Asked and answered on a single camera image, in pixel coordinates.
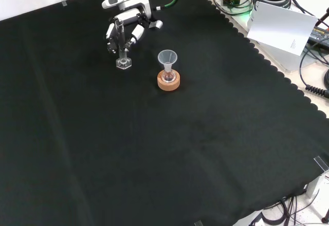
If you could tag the black bench cloth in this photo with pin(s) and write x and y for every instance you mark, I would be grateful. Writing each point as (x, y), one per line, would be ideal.
(154, 133)

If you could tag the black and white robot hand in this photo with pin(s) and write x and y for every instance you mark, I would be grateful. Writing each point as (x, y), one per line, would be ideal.
(133, 12)

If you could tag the small round-bottom glass flask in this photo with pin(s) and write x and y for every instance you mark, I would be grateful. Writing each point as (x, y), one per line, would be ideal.
(168, 76)

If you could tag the clear tape strip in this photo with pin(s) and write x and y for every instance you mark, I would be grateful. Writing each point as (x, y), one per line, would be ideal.
(322, 163)
(64, 3)

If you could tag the black power adapter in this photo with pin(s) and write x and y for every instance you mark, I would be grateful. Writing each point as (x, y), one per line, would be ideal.
(320, 34)

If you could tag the white paper card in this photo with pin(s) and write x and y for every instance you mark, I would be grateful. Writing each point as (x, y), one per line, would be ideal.
(280, 28)

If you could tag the clear plastic funnel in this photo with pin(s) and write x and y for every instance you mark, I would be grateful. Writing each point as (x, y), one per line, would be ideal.
(168, 56)

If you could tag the white base box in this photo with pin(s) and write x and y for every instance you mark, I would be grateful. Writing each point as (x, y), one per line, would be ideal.
(277, 56)

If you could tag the clear graduated cylinder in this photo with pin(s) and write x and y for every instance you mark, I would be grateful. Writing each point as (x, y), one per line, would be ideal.
(123, 56)

